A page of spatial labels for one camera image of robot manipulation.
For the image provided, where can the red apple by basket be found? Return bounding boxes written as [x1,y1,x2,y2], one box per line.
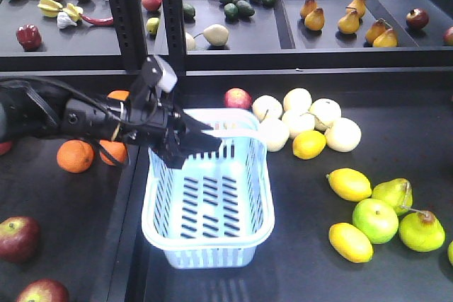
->
[224,88,252,110]

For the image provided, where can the white garlic bulb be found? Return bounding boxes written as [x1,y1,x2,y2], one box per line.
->
[57,12,77,30]

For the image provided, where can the back display tray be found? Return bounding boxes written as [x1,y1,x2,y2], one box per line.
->
[1,0,452,73]

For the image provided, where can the yellow lemon by white pears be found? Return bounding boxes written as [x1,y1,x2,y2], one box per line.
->
[292,130,326,160]

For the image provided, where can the yellow lemon right upper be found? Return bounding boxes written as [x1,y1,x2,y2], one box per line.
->
[326,168,372,202]

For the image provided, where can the black upright rack post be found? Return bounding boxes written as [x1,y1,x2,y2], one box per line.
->
[109,0,147,70]

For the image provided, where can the light blue plastic basket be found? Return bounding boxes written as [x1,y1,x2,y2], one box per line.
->
[141,108,275,269]

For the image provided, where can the large orange far right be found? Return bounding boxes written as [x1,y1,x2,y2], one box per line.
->
[106,90,130,101]

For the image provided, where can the dark red apple middle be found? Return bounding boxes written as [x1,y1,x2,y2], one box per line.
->
[1,216,41,263]

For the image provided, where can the yellow lemon right lower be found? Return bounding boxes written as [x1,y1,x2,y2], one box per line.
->
[328,222,374,263]

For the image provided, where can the orange front right outer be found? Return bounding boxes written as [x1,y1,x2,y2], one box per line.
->
[99,140,127,166]

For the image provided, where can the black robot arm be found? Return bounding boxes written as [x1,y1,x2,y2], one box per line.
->
[1,76,222,169]

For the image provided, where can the green pear lower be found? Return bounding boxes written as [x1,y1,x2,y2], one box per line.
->
[398,206,446,252]

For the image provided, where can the black wooden produce table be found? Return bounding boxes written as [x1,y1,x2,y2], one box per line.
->
[0,69,156,302]

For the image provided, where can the orange front right inner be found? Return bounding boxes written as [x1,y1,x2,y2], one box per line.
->
[57,139,94,173]

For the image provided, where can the green apple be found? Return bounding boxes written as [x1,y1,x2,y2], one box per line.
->
[352,198,399,244]

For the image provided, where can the red bell pepper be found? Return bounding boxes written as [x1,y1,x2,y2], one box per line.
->
[16,24,42,52]

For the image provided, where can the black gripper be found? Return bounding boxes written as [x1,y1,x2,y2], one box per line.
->
[118,100,222,169]

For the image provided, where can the white pear pile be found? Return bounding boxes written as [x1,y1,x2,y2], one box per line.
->
[251,88,362,153]

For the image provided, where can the green pear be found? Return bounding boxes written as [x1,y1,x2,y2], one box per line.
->
[398,206,446,252]
[371,178,413,216]

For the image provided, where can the green pear upper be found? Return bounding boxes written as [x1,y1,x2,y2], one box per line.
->
[371,178,413,216]

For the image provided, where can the pink red apple centre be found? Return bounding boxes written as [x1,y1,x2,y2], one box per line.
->
[0,141,13,156]

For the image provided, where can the red chili pepper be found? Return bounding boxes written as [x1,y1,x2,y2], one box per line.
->
[81,14,114,27]

